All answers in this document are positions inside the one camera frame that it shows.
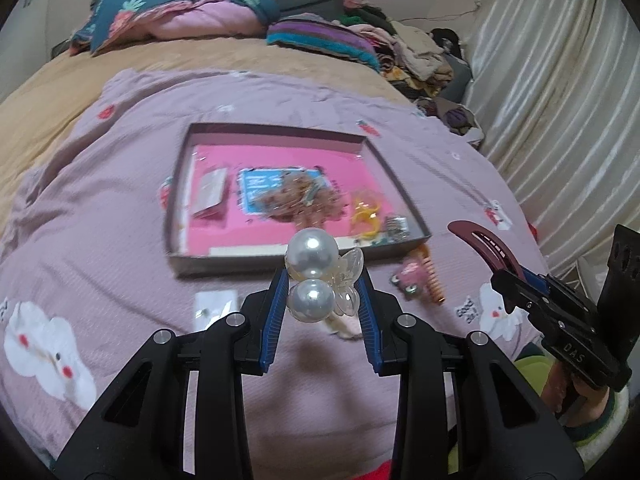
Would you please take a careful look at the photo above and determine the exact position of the grey cardboard box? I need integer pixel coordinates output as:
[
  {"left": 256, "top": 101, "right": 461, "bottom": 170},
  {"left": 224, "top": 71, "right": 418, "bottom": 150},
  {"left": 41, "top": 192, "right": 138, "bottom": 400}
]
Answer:
[{"left": 164, "top": 122, "right": 432, "bottom": 277}]

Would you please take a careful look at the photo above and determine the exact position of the floral quilt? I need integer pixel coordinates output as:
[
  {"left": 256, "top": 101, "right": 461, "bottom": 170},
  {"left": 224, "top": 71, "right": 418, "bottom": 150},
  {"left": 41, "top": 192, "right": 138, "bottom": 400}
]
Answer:
[{"left": 70, "top": 0, "right": 281, "bottom": 56}]

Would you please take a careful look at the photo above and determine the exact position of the yellow hair clip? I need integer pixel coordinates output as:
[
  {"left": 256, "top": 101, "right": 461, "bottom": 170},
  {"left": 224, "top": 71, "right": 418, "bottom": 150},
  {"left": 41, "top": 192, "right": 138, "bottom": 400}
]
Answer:
[{"left": 352, "top": 189, "right": 386, "bottom": 241}]

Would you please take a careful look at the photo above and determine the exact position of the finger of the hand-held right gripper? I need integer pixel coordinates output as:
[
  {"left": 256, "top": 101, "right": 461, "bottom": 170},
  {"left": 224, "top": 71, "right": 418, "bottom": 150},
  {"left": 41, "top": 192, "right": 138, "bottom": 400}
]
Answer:
[
  {"left": 490, "top": 269, "right": 551, "bottom": 332},
  {"left": 522, "top": 266, "right": 582, "bottom": 303}
]

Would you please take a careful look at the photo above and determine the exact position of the pile of clothes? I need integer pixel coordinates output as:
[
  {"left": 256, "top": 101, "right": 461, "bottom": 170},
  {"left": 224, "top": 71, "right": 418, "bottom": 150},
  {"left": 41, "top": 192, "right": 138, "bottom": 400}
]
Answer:
[{"left": 342, "top": 0, "right": 486, "bottom": 143}]

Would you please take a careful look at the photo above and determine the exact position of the black wall cable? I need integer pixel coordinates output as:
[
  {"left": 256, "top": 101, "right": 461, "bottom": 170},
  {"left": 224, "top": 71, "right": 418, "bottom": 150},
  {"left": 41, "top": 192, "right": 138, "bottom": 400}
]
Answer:
[{"left": 400, "top": 2, "right": 483, "bottom": 23}]

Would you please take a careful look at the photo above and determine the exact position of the earring card in plastic bag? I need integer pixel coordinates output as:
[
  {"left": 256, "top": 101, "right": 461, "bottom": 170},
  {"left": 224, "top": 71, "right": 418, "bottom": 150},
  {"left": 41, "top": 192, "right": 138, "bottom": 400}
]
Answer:
[{"left": 192, "top": 290, "right": 240, "bottom": 333}]

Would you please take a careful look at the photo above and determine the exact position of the pearl hair claw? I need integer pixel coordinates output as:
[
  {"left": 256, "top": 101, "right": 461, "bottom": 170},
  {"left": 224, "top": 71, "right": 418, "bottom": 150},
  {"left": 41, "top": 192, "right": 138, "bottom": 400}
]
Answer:
[{"left": 284, "top": 227, "right": 365, "bottom": 338}]

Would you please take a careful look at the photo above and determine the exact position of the small clear jewelry packet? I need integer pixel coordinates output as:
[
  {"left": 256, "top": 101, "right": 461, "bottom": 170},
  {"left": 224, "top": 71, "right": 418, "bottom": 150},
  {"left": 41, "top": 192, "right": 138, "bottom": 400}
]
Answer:
[{"left": 384, "top": 215, "right": 412, "bottom": 241}]

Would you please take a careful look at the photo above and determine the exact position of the orange spiral hair tie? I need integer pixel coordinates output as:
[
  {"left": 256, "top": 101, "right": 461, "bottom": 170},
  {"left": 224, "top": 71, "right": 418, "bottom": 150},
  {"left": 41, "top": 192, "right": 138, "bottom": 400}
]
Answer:
[{"left": 417, "top": 245, "right": 447, "bottom": 307}]

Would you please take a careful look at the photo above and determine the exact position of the striped folded blanket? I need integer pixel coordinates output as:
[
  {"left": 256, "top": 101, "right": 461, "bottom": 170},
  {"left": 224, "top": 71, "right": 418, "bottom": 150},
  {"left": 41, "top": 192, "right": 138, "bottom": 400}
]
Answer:
[{"left": 266, "top": 17, "right": 383, "bottom": 72}]

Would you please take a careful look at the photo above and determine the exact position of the red floral blanket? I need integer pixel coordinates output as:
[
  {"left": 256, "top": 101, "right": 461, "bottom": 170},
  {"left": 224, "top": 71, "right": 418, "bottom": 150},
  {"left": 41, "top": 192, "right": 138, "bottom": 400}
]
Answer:
[{"left": 345, "top": 460, "right": 401, "bottom": 480}]

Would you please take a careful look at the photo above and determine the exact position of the person's right hand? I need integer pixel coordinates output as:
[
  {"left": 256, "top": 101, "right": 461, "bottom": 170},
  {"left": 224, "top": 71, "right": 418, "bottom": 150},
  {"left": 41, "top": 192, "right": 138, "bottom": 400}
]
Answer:
[{"left": 542, "top": 362, "right": 613, "bottom": 428}]

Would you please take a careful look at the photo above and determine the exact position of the cream curtain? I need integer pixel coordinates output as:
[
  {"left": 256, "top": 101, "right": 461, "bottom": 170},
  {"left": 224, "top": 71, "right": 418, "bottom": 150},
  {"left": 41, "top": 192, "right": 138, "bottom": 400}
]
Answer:
[{"left": 460, "top": 0, "right": 640, "bottom": 281}]

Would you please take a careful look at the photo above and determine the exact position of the silver foil packet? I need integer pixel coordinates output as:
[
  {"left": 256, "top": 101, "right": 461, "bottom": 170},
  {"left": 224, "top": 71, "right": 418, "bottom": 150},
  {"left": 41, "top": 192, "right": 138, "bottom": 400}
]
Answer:
[{"left": 191, "top": 168, "right": 228, "bottom": 218}]

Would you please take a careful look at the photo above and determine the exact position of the person's right forearm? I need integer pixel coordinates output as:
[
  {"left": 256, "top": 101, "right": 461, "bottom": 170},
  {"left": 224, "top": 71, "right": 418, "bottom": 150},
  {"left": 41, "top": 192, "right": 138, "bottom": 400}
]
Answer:
[{"left": 570, "top": 389, "right": 632, "bottom": 448}]

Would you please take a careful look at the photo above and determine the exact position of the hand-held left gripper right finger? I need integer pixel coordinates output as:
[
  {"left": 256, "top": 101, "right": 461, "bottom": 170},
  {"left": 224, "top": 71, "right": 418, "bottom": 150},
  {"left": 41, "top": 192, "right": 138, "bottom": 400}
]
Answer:
[{"left": 352, "top": 265, "right": 587, "bottom": 480}]

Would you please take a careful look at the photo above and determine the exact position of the purple printed blanket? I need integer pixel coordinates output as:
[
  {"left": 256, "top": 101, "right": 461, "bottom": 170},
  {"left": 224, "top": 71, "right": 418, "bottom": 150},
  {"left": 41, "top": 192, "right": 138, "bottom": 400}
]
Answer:
[{"left": 0, "top": 69, "right": 551, "bottom": 466}]

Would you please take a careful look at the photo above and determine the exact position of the green cloth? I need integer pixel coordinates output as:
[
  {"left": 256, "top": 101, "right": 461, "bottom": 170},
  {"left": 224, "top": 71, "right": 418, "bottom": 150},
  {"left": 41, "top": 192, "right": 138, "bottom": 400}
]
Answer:
[{"left": 447, "top": 354, "right": 558, "bottom": 480}]

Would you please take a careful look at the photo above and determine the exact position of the maroon hair clip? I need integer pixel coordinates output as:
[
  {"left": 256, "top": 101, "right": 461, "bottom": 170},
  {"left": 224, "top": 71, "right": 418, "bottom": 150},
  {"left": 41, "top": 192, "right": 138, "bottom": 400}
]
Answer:
[{"left": 447, "top": 220, "right": 526, "bottom": 286}]

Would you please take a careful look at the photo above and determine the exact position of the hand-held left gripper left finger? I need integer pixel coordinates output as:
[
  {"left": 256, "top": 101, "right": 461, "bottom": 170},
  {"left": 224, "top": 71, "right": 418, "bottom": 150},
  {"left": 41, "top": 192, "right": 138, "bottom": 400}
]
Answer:
[{"left": 52, "top": 267, "right": 291, "bottom": 480}]

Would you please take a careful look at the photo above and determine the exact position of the pink booklet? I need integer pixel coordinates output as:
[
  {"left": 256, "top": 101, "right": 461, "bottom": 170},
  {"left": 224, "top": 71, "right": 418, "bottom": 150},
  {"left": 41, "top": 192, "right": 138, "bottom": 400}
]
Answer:
[{"left": 182, "top": 144, "right": 401, "bottom": 256}]

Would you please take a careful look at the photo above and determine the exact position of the pink hair clip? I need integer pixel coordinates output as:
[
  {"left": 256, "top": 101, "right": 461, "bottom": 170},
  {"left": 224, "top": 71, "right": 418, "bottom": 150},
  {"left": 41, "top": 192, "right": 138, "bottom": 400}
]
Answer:
[{"left": 391, "top": 259, "right": 427, "bottom": 301}]

